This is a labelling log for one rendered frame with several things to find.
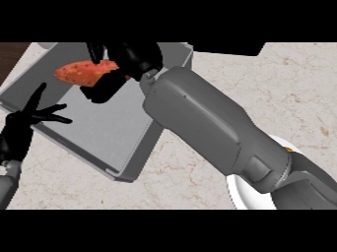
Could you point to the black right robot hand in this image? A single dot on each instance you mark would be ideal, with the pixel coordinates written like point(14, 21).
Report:
point(136, 59)

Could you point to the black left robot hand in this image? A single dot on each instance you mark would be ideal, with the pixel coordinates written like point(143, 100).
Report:
point(16, 131)

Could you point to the orange sweet potato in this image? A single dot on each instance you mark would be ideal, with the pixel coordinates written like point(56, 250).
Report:
point(84, 73)

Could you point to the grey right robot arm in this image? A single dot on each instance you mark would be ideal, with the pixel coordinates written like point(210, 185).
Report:
point(233, 138)

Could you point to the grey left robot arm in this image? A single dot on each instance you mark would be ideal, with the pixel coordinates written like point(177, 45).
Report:
point(0, 187)

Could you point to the grey open box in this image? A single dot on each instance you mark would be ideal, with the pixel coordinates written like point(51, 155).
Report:
point(88, 111)

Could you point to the white plate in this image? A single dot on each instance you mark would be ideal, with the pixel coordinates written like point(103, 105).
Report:
point(245, 192)

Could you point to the black appliance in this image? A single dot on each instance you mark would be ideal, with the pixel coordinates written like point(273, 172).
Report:
point(229, 48)

